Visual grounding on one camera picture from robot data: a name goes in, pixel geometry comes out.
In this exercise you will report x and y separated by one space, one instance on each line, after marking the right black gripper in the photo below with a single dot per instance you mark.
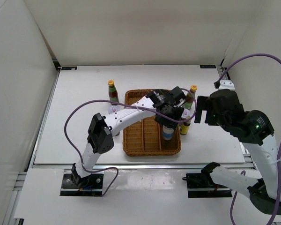
203 104

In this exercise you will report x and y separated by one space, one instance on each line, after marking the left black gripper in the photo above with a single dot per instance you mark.
176 109

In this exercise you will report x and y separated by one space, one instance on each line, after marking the small yellow bottle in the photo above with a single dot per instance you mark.
185 127

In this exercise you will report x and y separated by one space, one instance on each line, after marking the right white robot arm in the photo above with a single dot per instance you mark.
263 192

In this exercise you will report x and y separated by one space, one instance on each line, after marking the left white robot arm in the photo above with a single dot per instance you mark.
102 129

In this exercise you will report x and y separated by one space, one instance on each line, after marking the right yellow cap sauce bottle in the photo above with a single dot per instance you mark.
190 97

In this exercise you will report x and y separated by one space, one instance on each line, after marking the yellow cap sauce bottle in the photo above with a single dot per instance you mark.
112 91
190 97

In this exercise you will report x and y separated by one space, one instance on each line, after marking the right silver lid jar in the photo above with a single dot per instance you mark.
186 114

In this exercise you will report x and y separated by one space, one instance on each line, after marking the silver lid jar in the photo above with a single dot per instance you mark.
114 109
186 114

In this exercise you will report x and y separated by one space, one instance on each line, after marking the brown wicker basket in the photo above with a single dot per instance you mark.
144 138

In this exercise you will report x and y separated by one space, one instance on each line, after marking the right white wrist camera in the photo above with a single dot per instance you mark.
226 84

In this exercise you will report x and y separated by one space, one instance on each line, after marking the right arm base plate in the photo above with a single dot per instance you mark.
199 187

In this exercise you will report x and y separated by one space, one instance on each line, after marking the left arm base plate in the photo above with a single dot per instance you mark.
91 187

